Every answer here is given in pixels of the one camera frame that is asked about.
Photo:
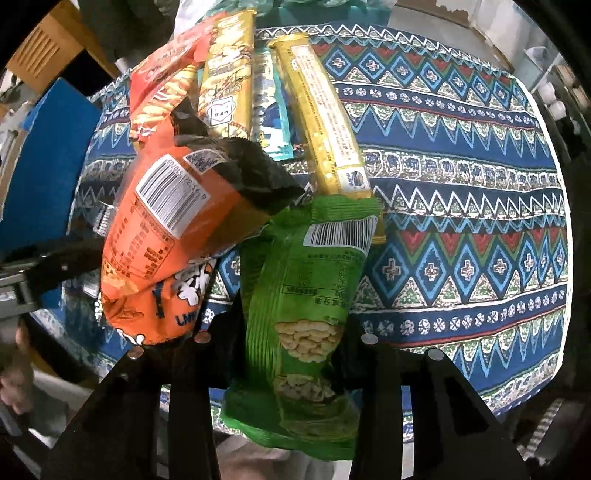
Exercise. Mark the dark hanging clothes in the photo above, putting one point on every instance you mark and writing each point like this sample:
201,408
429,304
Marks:
129,27

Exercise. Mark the green snack bag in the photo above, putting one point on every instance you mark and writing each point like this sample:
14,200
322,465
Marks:
295,295

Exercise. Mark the teal snack packet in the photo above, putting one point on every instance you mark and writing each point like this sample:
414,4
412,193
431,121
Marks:
270,115

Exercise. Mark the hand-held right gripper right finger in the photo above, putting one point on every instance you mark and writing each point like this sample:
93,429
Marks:
364,369

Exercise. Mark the blue box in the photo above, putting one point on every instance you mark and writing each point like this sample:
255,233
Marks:
46,161

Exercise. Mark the dark shelf unit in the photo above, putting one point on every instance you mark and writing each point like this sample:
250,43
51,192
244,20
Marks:
561,115

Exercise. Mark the orange snack bag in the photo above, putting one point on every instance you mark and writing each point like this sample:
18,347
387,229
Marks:
161,258

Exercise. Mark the long yellow snack packet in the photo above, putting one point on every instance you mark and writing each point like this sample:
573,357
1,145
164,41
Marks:
323,120

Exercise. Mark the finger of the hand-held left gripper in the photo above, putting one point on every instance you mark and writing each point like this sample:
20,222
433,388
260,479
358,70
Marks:
60,263

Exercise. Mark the patterned blue tablecloth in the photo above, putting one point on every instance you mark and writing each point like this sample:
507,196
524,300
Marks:
461,230

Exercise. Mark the yellow cartoon snack packet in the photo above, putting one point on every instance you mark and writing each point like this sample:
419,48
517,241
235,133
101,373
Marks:
226,78

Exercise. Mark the wooden cabinet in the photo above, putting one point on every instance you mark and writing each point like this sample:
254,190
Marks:
46,46

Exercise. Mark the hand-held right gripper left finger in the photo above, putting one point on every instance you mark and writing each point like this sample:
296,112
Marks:
224,337

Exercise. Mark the person's left hand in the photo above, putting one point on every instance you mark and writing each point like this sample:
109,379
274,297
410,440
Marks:
16,383

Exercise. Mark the red snack bag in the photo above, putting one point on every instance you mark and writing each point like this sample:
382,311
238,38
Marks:
157,92

